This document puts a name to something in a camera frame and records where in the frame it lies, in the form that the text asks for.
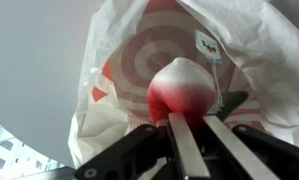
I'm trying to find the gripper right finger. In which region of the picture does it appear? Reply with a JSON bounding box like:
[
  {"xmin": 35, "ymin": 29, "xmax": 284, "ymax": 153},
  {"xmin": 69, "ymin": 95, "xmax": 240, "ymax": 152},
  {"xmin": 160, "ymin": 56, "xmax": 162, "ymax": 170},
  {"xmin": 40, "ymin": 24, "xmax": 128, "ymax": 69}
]
[{"xmin": 202, "ymin": 90, "xmax": 299, "ymax": 180}]

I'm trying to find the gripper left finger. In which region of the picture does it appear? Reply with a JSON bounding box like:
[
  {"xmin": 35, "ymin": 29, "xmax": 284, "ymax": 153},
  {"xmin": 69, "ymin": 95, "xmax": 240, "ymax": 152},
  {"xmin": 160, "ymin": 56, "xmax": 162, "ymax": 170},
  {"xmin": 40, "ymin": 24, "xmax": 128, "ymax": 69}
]
[{"xmin": 73, "ymin": 112, "xmax": 213, "ymax": 180}]

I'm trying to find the red white beetroot plushy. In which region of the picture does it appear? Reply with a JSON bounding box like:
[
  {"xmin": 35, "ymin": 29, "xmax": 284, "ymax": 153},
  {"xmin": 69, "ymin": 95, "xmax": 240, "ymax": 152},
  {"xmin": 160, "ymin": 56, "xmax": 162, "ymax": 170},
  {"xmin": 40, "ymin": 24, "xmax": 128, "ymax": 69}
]
[{"xmin": 146, "ymin": 29, "xmax": 225, "ymax": 129}]

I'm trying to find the white plastic bag red print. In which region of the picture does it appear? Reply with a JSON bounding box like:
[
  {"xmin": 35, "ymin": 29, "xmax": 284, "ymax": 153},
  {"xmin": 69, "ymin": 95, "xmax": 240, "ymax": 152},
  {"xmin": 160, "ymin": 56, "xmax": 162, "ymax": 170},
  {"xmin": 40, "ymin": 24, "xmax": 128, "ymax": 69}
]
[{"xmin": 68, "ymin": 0, "xmax": 299, "ymax": 169}]

